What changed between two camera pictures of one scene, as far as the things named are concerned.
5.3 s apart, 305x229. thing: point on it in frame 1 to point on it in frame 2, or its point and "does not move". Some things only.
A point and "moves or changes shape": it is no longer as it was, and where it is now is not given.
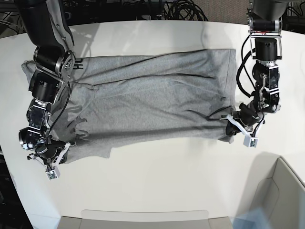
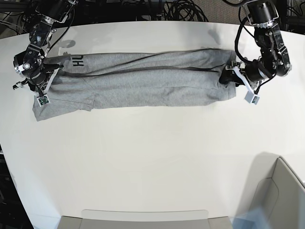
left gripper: x=51 y=152 to x=40 y=80
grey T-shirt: x=110 y=99 moves or changes shape
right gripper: x=246 y=119 to x=251 y=73
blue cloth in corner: x=257 y=218 does not move
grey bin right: x=279 y=192 does not move
